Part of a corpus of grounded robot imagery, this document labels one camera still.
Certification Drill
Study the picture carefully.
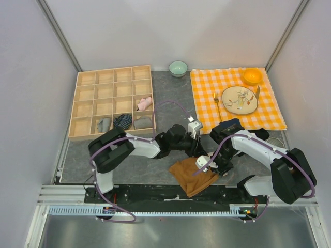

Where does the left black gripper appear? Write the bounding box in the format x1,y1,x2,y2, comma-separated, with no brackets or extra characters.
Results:
170,132,205,159

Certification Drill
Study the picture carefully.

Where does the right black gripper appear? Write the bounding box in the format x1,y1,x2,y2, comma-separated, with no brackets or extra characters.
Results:
206,147,237,177

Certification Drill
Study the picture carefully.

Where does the brown underwear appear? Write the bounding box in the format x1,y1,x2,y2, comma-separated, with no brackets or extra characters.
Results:
169,158,219,198

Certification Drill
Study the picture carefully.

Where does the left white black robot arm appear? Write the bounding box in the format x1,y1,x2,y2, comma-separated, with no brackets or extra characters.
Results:
88,121,207,203

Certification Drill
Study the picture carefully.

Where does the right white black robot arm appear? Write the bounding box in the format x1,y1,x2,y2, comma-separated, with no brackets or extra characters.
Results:
209,124,317,204

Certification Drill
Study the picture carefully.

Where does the navy blue underwear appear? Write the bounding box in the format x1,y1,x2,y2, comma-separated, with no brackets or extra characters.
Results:
223,118,241,126

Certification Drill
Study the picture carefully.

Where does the black cloth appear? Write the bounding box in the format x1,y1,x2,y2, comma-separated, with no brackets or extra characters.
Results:
251,128,270,141

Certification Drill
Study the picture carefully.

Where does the grey ribbed cup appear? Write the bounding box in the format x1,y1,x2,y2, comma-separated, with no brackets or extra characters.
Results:
266,137,285,148

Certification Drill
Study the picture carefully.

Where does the beige decorated plate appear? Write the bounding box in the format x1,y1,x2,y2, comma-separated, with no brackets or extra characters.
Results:
221,86,258,115

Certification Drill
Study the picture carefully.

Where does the orange checkered tablecloth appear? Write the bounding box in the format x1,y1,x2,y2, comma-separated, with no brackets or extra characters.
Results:
190,68,287,134

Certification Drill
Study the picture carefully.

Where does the pink rolled cloth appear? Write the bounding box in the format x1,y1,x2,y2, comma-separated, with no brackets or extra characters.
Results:
137,97,152,111

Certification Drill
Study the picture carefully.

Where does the gold knife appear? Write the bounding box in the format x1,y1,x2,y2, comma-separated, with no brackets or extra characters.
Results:
255,86,260,101

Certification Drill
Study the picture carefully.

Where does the striped dark rolled cloth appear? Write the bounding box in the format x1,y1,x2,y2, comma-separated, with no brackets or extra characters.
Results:
113,114,132,130

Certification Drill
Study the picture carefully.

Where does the teal ceramic bowl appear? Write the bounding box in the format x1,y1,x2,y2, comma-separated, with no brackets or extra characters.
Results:
169,61,188,78

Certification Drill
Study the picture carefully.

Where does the orange bowl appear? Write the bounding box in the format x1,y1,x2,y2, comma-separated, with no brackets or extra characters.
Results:
243,68,263,86

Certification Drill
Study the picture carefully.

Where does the light grey rolled cloth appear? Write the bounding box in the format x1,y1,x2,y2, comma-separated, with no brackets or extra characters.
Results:
98,117,111,133

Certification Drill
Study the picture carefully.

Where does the wooden compartment tray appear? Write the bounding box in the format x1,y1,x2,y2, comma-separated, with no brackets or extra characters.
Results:
68,65,156,141

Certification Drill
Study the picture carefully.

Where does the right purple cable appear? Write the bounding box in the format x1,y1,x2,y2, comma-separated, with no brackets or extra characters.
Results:
192,134,317,223

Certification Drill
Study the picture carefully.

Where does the purple cable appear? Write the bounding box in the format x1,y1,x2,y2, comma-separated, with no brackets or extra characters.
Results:
192,134,317,223
89,101,193,223

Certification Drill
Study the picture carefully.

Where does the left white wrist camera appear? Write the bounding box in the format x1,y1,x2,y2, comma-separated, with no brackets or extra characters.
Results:
188,120,203,139

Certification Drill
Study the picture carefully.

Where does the grey cable duct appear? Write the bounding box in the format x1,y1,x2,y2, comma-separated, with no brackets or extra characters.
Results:
48,205,246,218

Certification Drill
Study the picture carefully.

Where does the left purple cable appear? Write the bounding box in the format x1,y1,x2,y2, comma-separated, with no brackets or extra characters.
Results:
89,101,193,223

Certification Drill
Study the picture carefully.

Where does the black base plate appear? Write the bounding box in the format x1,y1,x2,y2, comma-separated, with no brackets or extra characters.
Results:
84,183,269,213

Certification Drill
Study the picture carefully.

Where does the aluminium frame rail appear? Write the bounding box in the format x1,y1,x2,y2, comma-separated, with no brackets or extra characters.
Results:
37,185,318,207

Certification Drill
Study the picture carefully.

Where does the right aluminium corner post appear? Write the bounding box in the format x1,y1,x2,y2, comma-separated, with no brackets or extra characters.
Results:
265,0,311,72

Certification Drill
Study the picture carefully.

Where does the aluminium corner post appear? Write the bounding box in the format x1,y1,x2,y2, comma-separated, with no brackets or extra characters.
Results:
265,0,311,72
36,0,83,72

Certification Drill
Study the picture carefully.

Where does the left aluminium corner post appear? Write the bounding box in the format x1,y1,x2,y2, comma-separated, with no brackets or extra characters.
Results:
36,0,83,72

